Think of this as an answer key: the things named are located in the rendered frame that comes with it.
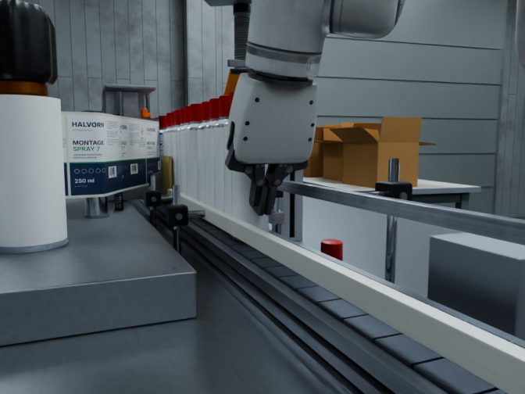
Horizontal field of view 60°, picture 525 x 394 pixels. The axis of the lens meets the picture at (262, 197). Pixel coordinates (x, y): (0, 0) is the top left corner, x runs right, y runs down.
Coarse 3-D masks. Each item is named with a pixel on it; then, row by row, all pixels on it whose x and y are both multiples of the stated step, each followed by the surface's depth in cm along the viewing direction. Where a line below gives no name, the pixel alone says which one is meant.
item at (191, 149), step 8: (192, 104) 83; (200, 104) 82; (192, 112) 83; (200, 112) 83; (192, 120) 83; (200, 120) 83; (192, 128) 82; (192, 136) 82; (192, 144) 82; (192, 152) 83; (192, 160) 83; (192, 168) 83; (192, 176) 83; (192, 184) 83; (192, 192) 84
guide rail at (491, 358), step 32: (224, 224) 60; (288, 256) 42; (320, 256) 38; (352, 288) 32; (384, 288) 30; (384, 320) 29; (416, 320) 26; (448, 320) 24; (448, 352) 24; (480, 352) 22; (512, 352) 21; (512, 384) 20
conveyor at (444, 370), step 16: (208, 224) 74; (224, 240) 62; (256, 256) 52; (272, 272) 46; (288, 272) 46; (304, 288) 41; (320, 288) 41; (320, 304) 37; (336, 304) 37; (352, 320) 34; (368, 320) 34; (368, 336) 31; (384, 336) 31; (400, 336) 31; (400, 352) 28; (416, 352) 28; (432, 352) 28; (416, 368) 26; (432, 368) 26; (448, 368) 26; (448, 384) 25; (464, 384) 25; (480, 384) 25
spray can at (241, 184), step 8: (232, 176) 61; (240, 176) 59; (232, 184) 61; (240, 184) 60; (248, 184) 59; (232, 192) 61; (240, 192) 60; (248, 192) 59; (232, 200) 61; (240, 200) 60; (248, 200) 59; (232, 208) 61; (240, 208) 60; (248, 208) 60; (232, 216) 61; (240, 216) 60; (248, 216) 60; (256, 216) 60; (264, 216) 61; (256, 224) 60; (264, 224) 61; (240, 240) 60
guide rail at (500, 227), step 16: (304, 192) 54; (320, 192) 50; (336, 192) 47; (352, 192) 45; (368, 208) 42; (384, 208) 40; (400, 208) 38; (416, 208) 36; (432, 208) 35; (448, 208) 34; (432, 224) 35; (448, 224) 33; (464, 224) 32; (480, 224) 30; (496, 224) 29; (512, 224) 28; (512, 240) 28
